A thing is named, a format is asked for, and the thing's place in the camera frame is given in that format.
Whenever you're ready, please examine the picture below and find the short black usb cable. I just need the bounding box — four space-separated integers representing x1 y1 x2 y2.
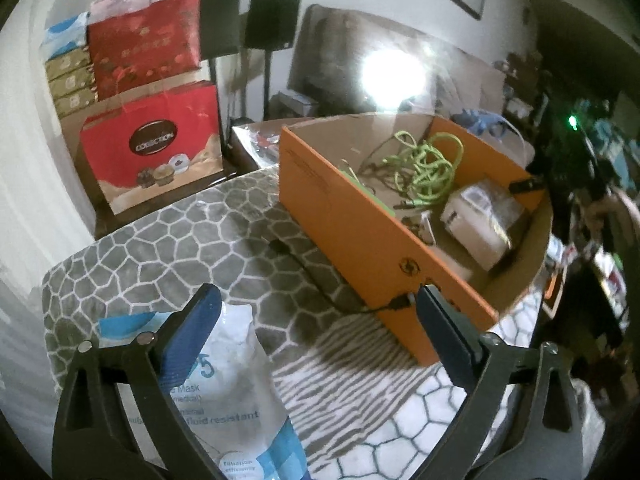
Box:
269 237 417 314

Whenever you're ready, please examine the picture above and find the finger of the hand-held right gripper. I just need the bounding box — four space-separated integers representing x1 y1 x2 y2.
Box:
509 176 547 195

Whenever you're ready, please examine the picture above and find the stack of gold green boxes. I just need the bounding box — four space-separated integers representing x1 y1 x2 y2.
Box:
44 49 97 117

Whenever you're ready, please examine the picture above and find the grey white patterned blanket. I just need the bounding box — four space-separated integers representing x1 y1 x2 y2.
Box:
39 165 553 480

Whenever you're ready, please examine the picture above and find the white blue mask packet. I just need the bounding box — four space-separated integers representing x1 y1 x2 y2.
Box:
97 304 309 480

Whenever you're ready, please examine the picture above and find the open cardboard box with clutter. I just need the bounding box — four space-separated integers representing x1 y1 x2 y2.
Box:
231 119 302 172

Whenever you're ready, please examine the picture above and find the brown sofa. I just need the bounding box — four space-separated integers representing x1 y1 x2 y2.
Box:
287 3 508 128

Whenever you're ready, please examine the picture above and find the black speaker stand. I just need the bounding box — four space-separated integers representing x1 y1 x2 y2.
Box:
259 49 275 122

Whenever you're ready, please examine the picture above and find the blue white tissue pack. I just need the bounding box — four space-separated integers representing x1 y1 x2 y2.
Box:
41 11 92 57

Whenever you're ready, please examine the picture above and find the green cable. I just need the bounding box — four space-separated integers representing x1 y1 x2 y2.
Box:
344 131 464 212

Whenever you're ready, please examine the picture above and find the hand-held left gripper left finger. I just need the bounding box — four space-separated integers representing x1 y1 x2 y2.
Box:
52 284 222 480

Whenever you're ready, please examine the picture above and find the black speaker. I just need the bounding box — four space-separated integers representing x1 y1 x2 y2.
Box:
199 0 242 59
244 0 302 52

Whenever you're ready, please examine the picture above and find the white wrapped package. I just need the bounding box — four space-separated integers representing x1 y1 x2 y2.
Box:
439 179 527 272

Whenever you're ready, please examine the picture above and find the red patterned gift box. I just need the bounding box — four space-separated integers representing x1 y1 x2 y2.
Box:
84 0 202 102

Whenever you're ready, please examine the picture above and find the orange cardboard box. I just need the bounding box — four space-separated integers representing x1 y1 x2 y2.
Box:
277 112 555 367

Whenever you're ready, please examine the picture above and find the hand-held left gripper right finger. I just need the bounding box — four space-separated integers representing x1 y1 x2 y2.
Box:
415 285 586 480

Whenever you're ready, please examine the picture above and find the blue toy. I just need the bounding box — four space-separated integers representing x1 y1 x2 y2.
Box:
451 106 507 137

